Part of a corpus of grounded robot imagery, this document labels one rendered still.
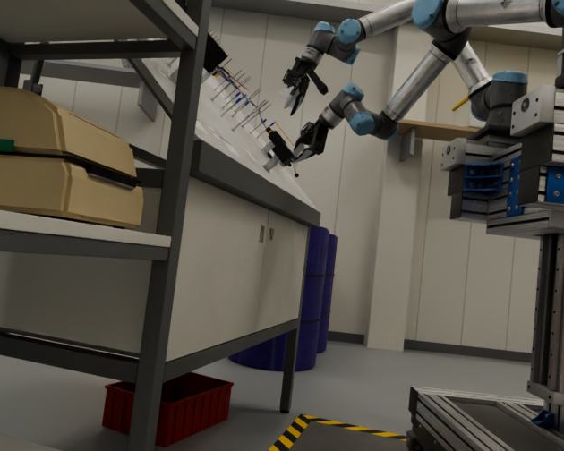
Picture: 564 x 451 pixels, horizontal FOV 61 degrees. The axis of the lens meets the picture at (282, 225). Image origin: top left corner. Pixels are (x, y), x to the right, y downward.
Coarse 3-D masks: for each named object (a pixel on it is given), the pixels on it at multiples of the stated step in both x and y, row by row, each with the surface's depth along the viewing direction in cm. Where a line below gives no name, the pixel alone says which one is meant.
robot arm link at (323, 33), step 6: (318, 24) 182; (324, 24) 181; (318, 30) 181; (324, 30) 181; (330, 30) 181; (312, 36) 182; (318, 36) 181; (324, 36) 181; (330, 36) 181; (312, 42) 181; (318, 42) 181; (324, 42) 181; (318, 48) 181; (324, 48) 182
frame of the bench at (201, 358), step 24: (144, 168) 100; (0, 336) 107; (24, 336) 109; (264, 336) 161; (288, 336) 204; (48, 360) 102; (72, 360) 101; (96, 360) 99; (120, 360) 98; (192, 360) 111; (216, 360) 124; (288, 360) 203; (288, 384) 202; (288, 408) 201
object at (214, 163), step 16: (208, 144) 100; (192, 160) 97; (208, 160) 100; (224, 160) 108; (192, 176) 105; (208, 176) 102; (224, 176) 109; (240, 176) 118; (256, 176) 129; (240, 192) 123; (256, 192) 130; (272, 192) 143; (272, 208) 154; (288, 208) 161; (304, 208) 182; (304, 224) 200
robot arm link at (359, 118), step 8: (352, 104) 163; (360, 104) 163; (344, 112) 165; (352, 112) 161; (360, 112) 160; (368, 112) 162; (352, 120) 161; (360, 120) 158; (368, 120) 158; (376, 120) 164; (352, 128) 162; (360, 128) 159; (368, 128) 161; (376, 128) 165
